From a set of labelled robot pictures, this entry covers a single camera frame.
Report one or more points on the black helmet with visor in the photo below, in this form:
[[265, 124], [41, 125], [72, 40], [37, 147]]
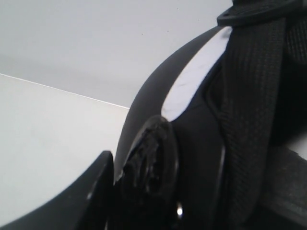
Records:
[[216, 138]]

